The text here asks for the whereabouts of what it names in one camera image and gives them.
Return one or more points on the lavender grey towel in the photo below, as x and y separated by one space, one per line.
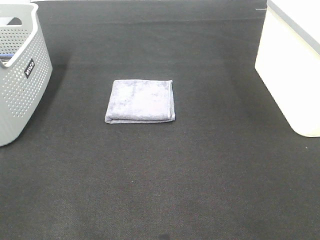
138 101

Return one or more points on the cream white storage bin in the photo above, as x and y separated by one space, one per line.
288 61

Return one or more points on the grey perforated laundry basket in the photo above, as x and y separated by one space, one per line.
24 78

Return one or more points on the blue cloth in basket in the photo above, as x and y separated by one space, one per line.
5 57

